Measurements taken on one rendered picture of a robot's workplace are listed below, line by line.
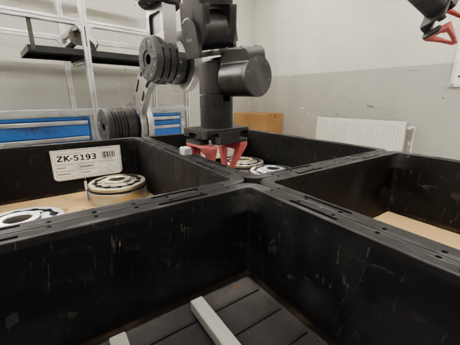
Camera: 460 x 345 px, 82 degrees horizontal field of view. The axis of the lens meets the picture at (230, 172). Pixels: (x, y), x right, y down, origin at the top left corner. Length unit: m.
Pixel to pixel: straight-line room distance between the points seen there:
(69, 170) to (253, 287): 0.44
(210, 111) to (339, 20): 3.42
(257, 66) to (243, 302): 0.30
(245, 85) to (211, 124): 0.10
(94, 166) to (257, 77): 0.38
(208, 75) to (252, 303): 0.33
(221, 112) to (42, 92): 2.76
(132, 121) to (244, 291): 1.13
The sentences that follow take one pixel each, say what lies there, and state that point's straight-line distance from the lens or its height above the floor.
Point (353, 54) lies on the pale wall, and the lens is 3.64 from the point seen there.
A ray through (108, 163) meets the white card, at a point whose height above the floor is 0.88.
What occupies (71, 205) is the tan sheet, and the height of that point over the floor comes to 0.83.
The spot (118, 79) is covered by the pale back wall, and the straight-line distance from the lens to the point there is 3.31.
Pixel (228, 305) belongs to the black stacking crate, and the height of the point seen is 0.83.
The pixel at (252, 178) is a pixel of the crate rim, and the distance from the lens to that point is 0.29.
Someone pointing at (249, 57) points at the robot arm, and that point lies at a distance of 0.39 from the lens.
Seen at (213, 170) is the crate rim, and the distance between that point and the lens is 0.32.
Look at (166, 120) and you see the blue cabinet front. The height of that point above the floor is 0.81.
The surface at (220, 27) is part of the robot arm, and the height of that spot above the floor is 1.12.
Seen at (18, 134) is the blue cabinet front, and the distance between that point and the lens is 2.27.
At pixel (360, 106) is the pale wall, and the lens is 3.55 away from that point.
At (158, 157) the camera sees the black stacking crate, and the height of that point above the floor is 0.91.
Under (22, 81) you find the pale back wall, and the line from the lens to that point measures 3.12.
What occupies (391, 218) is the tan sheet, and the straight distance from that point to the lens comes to 0.50.
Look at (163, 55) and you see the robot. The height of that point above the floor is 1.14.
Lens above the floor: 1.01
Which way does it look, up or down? 16 degrees down
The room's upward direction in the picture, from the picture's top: straight up
